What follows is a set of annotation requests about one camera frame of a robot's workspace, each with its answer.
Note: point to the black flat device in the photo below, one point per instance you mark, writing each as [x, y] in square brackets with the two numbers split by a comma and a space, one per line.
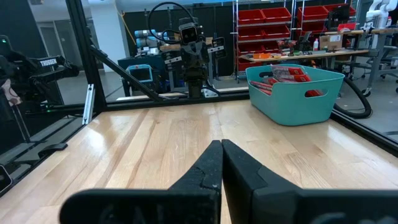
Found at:
[4, 180]

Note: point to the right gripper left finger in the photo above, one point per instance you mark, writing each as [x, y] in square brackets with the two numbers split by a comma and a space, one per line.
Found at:
[199, 186]

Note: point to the red Orville popcorn bag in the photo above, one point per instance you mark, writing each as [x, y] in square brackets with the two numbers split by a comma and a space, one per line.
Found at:
[287, 70]
[265, 91]
[261, 84]
[314, 93]
[295, 78]

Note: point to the silver aluminium bracket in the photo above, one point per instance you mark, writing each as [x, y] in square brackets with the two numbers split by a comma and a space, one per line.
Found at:
[88, 104]

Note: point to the black Trossen labelled robot arm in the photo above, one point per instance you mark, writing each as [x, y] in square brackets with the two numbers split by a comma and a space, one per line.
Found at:
[46, 71]

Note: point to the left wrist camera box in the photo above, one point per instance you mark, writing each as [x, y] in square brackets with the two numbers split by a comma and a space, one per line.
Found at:
[188, 32]

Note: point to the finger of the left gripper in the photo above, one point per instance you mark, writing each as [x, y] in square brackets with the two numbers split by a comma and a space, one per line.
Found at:
[200, 79]
[191, 79]

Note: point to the red storage bin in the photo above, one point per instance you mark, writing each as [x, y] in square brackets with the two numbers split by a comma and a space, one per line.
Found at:
[251, 47]
[312, 13]
[245, 65]
[277, 32]
[353, 9]
[276, 15]
[251, 17]
[251, 34]

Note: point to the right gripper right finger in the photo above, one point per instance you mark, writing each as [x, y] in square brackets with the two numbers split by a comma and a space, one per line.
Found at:
[264, 199]

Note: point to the white bottle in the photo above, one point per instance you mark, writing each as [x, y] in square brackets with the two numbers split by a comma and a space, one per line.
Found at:
[316, 45]

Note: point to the pinkish cloth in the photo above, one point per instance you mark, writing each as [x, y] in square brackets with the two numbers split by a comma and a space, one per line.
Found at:
[11, 93]

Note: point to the long wooden workbench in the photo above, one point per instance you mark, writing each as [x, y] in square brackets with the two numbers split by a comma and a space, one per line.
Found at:
[311, 55]

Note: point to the teal plastic basket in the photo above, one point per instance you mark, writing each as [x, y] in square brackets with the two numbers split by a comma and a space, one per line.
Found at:
[289, 109]

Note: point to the metal shelf rack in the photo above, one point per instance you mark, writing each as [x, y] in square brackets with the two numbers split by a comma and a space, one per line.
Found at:
[264, 23]

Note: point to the blue framed tablet screen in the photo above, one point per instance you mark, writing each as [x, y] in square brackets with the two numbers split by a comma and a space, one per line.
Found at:
[140, 74]

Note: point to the orange item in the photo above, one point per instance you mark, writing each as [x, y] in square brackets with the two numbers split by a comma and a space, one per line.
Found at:
[261, 56]

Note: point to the cardboard box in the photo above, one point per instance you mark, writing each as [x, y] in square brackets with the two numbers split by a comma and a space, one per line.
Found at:
[331, 42]

